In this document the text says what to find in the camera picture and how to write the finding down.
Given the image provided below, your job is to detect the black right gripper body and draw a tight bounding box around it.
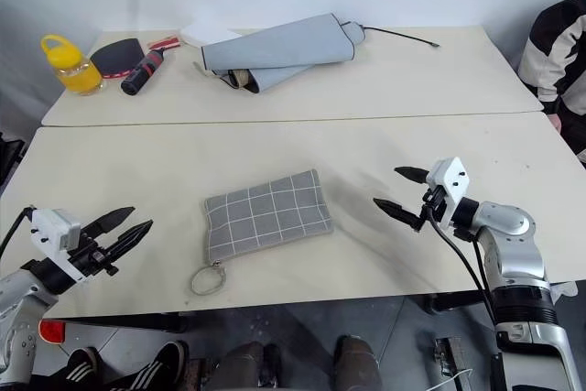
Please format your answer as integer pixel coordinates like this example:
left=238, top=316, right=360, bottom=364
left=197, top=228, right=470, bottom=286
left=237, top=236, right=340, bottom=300
left=419, top=184, right=453, bottom=227

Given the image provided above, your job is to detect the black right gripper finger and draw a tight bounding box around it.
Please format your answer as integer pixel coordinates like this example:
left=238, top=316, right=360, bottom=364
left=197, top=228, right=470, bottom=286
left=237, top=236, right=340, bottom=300
left=394, top=166, right=431, bottom=184
left=372, top=197, right=425, bottom=231

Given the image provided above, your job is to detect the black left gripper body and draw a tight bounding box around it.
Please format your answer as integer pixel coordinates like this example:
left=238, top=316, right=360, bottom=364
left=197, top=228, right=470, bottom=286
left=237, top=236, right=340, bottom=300
left=68, top=224, right=122, bottom=279

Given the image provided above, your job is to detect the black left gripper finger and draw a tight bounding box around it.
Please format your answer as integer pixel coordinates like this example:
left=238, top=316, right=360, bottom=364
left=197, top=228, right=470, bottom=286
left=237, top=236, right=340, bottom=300
left=83, top=206, right=136, bottom=240
left=106, top=220, right=155, bottom=259

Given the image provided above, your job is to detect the grey checked fabric pouch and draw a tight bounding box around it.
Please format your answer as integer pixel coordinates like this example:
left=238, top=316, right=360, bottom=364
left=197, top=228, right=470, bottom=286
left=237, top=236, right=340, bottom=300
left=190, top=168, right=336, bottom=297

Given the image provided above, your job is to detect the red light block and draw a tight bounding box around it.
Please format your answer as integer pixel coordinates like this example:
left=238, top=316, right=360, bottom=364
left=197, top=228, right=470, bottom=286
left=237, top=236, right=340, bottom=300
left=38, top=319, right=66, bottom=346

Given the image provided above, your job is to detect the black shoe with white stripes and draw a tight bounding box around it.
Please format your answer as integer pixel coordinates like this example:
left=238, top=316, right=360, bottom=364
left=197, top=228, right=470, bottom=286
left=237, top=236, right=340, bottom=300
left=106, top=340, right=190, bottom=391
left=47, top=346, right=104, bottom=391

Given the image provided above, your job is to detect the black red cylindrical bottle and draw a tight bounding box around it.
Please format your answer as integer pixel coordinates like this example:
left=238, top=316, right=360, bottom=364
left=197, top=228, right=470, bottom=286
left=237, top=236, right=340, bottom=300
left=120, top=48, right=168, bottom=97

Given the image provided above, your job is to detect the yellow-lidded jar of orange liquid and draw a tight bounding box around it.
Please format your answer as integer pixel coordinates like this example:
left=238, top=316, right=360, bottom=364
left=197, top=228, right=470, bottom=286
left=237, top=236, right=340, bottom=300
left=40, top=34, right=106, bottom=96

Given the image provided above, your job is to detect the dark rounded shape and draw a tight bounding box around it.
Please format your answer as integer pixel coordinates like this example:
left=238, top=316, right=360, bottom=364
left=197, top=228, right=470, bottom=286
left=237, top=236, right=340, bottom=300
left=332, top=334, right=384, bottom=391
left=213, top=340, right=284, bottom=391

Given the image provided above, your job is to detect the black red table tennis paddle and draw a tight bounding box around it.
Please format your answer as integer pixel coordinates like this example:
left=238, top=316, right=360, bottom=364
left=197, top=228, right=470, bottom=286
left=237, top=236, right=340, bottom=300
left=89, top=37, right=145, bottom=81

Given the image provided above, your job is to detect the red white flat packet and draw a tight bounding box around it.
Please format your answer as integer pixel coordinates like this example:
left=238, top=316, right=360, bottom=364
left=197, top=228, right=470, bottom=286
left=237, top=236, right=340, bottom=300
left=146, top=34, right=185, bottom=50

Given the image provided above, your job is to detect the person in black white jacket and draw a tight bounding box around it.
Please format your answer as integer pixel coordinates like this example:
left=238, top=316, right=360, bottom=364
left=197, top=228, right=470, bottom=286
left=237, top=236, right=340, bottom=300
left=517, top=0, right=586, bottom=155

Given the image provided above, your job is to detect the brown roll inside grey mat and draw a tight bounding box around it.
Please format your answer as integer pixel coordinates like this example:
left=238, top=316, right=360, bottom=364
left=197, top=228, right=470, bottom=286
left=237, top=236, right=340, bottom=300
left=227, top=67, right=254, bottom=91

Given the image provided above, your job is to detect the white paper sheet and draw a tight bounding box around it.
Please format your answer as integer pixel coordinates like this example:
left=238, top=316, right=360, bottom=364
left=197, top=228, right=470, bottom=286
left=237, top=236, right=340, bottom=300
left=179, top=20, right=244, bottom=48

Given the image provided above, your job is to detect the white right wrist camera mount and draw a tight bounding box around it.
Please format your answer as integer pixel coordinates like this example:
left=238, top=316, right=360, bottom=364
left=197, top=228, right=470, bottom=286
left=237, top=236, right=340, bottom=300
left=425, top=157, right=473, bottom=230

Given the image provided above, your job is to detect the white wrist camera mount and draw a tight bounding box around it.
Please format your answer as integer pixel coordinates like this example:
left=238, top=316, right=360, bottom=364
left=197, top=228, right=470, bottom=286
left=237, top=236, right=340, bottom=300
left=30, top=208, right=87, bottom=283
left=425, top=157, right=473, bottom=230

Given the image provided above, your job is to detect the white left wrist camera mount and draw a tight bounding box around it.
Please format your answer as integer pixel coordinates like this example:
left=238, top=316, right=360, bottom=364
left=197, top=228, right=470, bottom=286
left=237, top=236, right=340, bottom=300
left=30, top=208, right=87, bottom=283

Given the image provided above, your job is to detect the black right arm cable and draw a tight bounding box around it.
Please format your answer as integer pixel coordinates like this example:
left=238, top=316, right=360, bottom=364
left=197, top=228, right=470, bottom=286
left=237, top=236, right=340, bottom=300
left=423, top=207, right=503, bottom=333

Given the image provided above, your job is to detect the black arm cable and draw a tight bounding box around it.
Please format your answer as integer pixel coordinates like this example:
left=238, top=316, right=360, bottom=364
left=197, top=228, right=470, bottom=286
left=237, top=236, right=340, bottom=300
left=423, top=207, right=503, bottom=333
left=0, top=205, right=37, bottom=251

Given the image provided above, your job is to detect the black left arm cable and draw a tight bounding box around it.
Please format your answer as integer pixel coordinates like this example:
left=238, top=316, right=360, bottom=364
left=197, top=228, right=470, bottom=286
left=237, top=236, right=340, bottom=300
left=0, top=205, right=37, bottom=251

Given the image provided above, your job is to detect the black table frame bar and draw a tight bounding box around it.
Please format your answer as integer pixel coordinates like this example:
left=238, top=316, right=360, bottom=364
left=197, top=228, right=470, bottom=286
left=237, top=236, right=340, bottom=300
left=422, top=291, right=487, bottom=315

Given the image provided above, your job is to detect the thin black cable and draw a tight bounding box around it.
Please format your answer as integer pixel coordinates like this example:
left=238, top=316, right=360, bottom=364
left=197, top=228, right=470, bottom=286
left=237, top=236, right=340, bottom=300
left=361, top=25, right=442, bottom=49

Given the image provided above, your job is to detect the metal floor bracket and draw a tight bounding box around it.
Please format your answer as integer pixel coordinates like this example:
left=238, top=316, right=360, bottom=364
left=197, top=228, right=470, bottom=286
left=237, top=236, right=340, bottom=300
left=433, top=337, right=473, bottom=391

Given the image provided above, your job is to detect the thin white cable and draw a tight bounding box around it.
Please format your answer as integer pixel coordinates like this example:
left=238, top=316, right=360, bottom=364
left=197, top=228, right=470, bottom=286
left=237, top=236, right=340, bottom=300
left=429, top=367, right=473, bottom=391

